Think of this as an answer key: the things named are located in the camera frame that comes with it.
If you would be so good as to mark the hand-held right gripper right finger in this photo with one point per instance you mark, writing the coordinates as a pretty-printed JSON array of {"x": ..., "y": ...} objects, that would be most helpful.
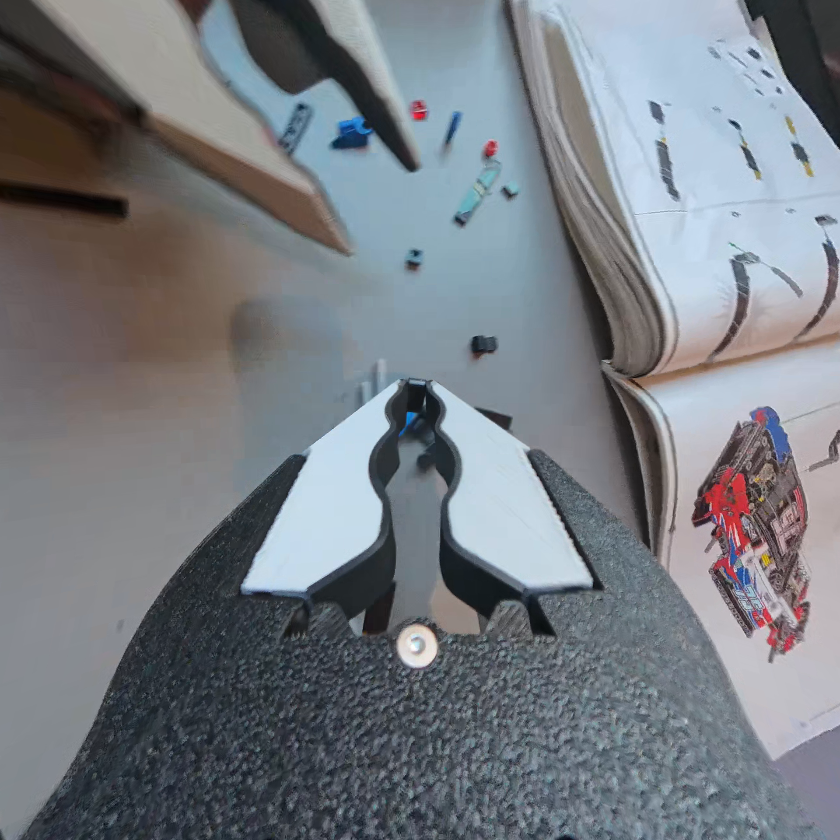
[{"x": 512, "y": 518}]

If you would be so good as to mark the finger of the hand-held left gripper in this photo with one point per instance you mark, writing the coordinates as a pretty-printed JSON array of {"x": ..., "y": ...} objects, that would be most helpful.
[
  {"x": 364, "y": 52},
  {"x": 197, "y": 105}
]

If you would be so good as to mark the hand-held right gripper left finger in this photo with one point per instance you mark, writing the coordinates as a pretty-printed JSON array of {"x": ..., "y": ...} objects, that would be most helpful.
[{"x": 321, "y": 518}]

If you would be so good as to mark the blue toy pin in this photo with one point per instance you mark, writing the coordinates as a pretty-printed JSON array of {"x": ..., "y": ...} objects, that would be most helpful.
[
  {"x": 452, "y": 128},
  {"x": 413, "y": 421}
]

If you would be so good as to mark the black clip brick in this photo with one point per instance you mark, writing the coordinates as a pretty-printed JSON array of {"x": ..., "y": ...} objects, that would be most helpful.
[{"x": 484, "y": 345}]

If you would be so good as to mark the grey desk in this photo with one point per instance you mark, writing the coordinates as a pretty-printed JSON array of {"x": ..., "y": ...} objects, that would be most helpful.
[{"x": 164, "y": 426}]

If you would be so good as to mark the dark red small tile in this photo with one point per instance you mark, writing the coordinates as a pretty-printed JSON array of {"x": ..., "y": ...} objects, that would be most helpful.
[{"x": 418, "y": 110}]

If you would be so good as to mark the blue angled brick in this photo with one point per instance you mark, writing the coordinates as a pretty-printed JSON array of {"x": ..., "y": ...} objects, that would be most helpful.
[{"x": 351, "y": 133}]

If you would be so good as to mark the black hinge plate brick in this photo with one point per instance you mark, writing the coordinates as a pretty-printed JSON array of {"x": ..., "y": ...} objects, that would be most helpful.
[{"x": 495, "y": 418}]

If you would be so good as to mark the long black beam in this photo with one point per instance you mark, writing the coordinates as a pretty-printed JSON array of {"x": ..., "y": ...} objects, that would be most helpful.
[{"x": 296, "y": 128}]

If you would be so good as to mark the red round stud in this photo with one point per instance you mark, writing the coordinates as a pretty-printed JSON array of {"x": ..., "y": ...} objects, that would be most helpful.
[{"x": 490, "y": 148}]

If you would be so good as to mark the long black tile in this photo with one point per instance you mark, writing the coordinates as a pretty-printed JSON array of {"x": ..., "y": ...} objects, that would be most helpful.
[{"x": 478, "y": 192}]

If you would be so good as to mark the small black square brick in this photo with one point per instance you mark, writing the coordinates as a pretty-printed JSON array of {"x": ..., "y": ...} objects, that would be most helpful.
[{"x": 413, "y": 258}]

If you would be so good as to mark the open instruction booklet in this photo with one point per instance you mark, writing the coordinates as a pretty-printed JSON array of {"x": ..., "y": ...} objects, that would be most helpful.
[{"x": 590, "y": 65}]

